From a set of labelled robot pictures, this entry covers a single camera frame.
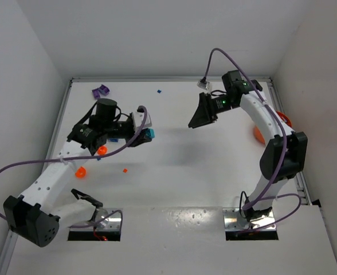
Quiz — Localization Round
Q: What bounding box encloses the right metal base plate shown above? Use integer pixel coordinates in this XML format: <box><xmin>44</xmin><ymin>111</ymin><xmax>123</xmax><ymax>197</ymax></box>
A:
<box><xmin>222</xmin><ymin>207</ymin><xmax>276</xmax><ymax>232</ymax></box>

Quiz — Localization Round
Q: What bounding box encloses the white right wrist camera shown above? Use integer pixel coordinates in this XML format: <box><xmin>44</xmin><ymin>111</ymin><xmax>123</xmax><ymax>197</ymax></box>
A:
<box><xmin>197</xmin><ymin>77</ymin><xmax>212</xmax><ymax>92</ymax></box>

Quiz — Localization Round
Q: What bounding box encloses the orange round lego lower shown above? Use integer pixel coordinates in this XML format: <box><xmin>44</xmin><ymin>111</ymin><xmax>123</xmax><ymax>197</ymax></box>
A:
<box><xmin>75</xmin><ymin>166</ymin><xmax>87</xmax><ymax>179</ymax></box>

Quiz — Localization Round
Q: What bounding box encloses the metal base plate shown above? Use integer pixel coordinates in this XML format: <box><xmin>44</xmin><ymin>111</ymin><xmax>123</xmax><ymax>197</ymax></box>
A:
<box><xmin>70</xmin><ymin>209</ymin><xmax>123</xmax><ymax>230</ymax></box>
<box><xmin>222</xmin><ymin>207</ymin><xmax>276</xmax><ymax>232</ymax></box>

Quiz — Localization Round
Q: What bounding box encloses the teal square lego brick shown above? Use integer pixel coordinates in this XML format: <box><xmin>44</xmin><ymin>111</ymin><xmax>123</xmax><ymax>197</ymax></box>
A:
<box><xmin>145</xmin><ymin>128</ymin><xmax>155</xmax><ymax>139</ymax></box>

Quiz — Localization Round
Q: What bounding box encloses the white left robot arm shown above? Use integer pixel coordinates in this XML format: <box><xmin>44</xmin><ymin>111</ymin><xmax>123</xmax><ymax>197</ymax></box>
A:
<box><xmin>3</xmin><ymin>99</ymin><xmax>152</xmax><ymax>248</ymax></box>

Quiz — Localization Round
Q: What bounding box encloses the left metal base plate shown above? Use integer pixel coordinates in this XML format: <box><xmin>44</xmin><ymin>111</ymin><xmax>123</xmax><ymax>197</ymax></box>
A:
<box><xmin>70</xmin><ymin>209</ymin><xmax>123</xmax><ymax>230</ymax></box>

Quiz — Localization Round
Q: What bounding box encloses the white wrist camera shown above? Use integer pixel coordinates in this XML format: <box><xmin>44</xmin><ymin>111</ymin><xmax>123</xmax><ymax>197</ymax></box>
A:
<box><xmin>131</xmin><ymin>112</ymin><xmax>152</xmax><ymax>131</ymax></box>
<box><xmin>197</xmin><ymin>77</ymin><xmax>212</xmax><ymax>92</ymax></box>

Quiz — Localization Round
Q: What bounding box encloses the orange round lego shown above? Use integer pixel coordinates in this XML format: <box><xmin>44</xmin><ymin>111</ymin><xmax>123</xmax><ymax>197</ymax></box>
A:
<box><xmin>75</xmin><ymin>166</ymin><xmax>87</xmax><ymax>179</ymax></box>
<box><xmin>97</xmin><ymin>146</ymin><xmax>108</xmax><ymax>155</ymax></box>

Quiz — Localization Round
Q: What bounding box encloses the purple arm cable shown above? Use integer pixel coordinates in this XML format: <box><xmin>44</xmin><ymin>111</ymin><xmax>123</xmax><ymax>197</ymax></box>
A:
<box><xmin>0</xmin><ymin>105</ymin><xmax>149</xmax><ymax>229</ymax></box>
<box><xmin>204</xmin><ymin>48</ymin><xmax>301</xmax><ymax>233</ymax></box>

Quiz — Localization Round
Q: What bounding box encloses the purple lego brick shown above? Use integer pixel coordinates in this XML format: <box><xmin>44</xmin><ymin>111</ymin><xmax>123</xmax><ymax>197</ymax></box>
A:
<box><xmin>92</xmin><ymin>84</ymin><xmax>110</xmax><ymax>100</ymax></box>

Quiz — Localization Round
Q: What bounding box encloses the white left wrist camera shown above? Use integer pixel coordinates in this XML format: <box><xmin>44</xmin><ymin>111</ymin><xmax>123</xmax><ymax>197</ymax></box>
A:
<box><xmin>131</xmin><ymin>112</ymin><xmax>152</xmax><ymax>131</ymax></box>

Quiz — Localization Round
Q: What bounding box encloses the orange round sorting container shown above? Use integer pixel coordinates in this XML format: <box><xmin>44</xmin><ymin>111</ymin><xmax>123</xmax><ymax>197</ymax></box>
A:
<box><xmin>251</xmin><ymin>111</ymin><xmax>294</xmax><ymax>145</ymax></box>

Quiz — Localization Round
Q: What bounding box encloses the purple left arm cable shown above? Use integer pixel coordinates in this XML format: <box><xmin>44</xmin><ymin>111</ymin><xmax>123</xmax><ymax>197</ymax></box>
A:
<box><xmin>0</xmin><ymin>105</ymin><xmax>149</xmax><ymax>229</ymax></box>

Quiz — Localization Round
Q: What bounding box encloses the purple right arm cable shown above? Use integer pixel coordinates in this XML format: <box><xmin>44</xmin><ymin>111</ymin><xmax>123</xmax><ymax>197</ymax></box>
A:
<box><xmin>204</xmin><ymin>48</ymin><xmax>301</xmax><ymax>233</ymax></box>

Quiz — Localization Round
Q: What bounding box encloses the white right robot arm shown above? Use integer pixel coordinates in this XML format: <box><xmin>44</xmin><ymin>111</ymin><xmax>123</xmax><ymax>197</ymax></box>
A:
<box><xmin>188</xmin><ymin>70</ymin><xmax>308</xmax><ymax>222</ymax></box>

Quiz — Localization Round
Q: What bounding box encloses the orange round lego upper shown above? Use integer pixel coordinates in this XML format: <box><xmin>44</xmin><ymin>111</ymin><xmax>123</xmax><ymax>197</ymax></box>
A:
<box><xmin>97</xmin><ymin>146</ymin><xmax>108</xmax><ymax>155</ymax></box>

